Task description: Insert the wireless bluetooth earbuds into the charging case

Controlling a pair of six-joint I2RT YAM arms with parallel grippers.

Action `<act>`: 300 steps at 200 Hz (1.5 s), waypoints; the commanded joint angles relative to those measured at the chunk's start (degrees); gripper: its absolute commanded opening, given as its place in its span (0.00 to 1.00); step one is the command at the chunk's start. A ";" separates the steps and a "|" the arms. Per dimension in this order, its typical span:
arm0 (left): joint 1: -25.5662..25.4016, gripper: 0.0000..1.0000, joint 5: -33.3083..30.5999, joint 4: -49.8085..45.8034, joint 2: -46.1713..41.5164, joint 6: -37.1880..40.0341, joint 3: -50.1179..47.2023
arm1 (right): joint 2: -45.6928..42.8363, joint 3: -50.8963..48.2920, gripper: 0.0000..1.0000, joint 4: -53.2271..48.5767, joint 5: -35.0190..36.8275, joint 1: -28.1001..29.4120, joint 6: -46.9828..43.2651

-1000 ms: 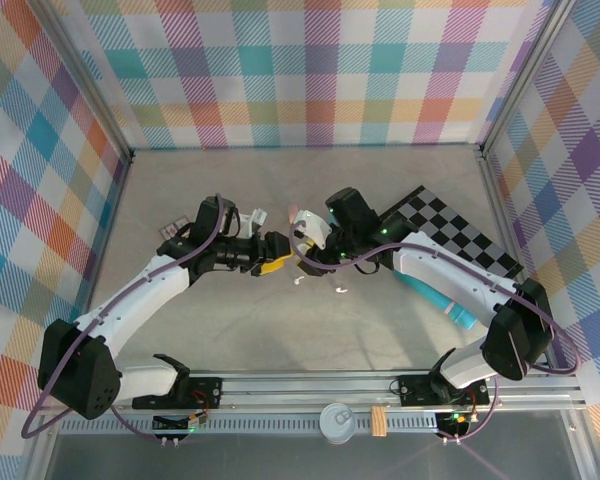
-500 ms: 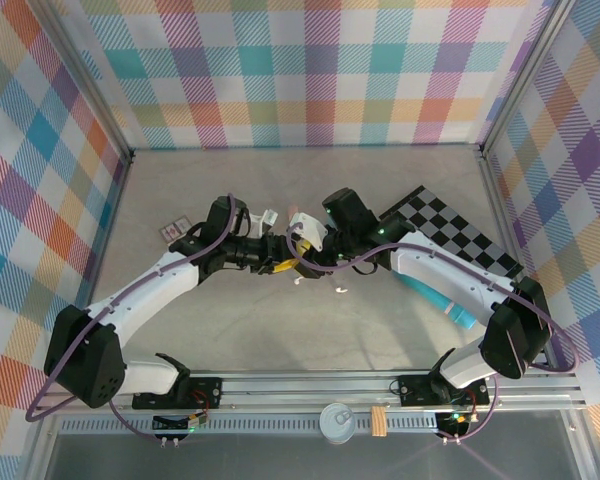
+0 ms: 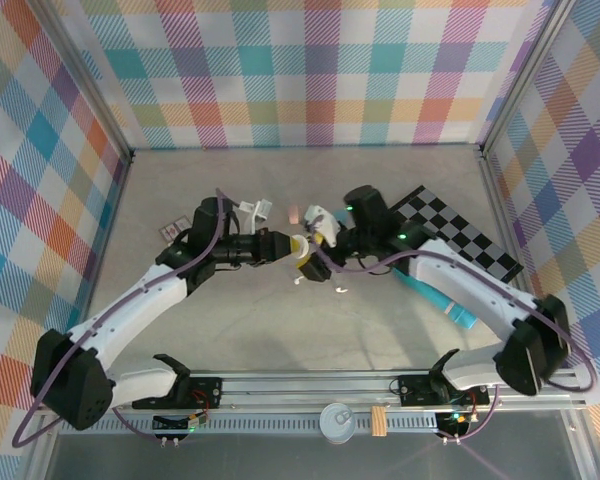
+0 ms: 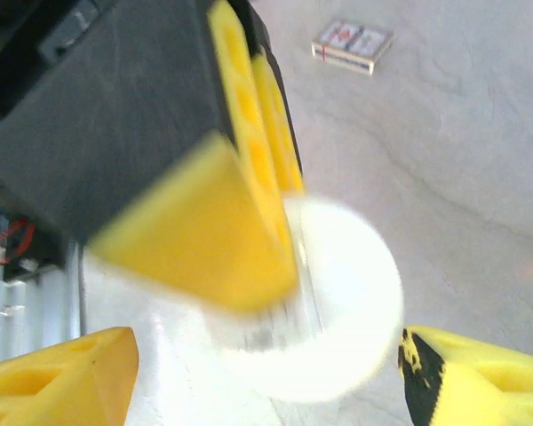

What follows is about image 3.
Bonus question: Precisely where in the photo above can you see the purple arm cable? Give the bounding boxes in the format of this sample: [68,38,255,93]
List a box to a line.
[12,187,231,449]
[309,247,597,444]

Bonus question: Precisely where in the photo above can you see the slotted grey cable duct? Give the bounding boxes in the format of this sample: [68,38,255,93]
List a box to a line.
[59,417,444,437]

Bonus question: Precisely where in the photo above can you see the silver tin can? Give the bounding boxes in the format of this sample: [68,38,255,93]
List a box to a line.
[319,402,358,446]

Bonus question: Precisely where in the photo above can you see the teal cylindrical bottle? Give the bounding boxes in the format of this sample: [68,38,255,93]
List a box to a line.
[391,266,480,331]

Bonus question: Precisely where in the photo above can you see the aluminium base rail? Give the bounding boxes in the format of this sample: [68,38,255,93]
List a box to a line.
[33,368,587,415]

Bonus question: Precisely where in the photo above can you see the small wooden block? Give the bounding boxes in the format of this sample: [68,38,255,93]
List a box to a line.
[370,406,388,439]

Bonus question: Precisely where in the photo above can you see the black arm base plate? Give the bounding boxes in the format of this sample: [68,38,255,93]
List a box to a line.
[130,377,224,409]
[398,372,490,407]

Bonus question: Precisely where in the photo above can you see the black grey checkerboard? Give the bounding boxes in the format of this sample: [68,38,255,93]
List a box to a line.
[387,183,526,282]

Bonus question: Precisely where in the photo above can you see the small circuit board with wires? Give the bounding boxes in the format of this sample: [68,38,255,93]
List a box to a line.
[152,412,206,435]
[435,410,474,437]

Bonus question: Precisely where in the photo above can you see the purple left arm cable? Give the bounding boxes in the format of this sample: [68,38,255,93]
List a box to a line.
[12,187,231,449]

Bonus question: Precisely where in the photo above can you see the small playing card box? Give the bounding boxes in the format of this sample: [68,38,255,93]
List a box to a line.
[158,214,191,244]

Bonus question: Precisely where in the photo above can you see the aluminium side rail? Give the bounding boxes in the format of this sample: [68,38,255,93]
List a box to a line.
[82,149,135,311]

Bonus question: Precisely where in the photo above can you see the aluminium frame post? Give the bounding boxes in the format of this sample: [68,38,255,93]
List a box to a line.
[478,0,576,157]
[29,0,135,164]

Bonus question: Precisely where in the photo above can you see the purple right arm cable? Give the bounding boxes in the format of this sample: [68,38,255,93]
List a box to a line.
[309,247,597,444]

